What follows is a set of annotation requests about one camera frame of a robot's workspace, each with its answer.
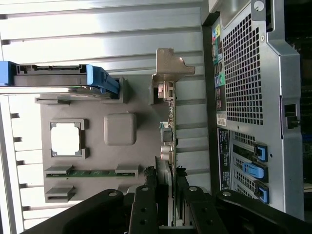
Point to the silver CPU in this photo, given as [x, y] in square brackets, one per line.
[65, 139]

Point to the grey parts rack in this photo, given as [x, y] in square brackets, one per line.
[97, 109]

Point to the blue slot cover clip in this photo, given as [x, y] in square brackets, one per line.
[263, 195]
[254, 171]
[260, 153]

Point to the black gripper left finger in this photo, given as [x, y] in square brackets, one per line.
[143, 209]

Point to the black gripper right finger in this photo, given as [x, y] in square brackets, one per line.
[202, 212]

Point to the green RAM stick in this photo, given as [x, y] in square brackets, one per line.
[92, 173]

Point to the open black PC case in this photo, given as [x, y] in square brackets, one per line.
[273, 97]

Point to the hard disk with blue caddy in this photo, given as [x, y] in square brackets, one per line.
[48, 79]

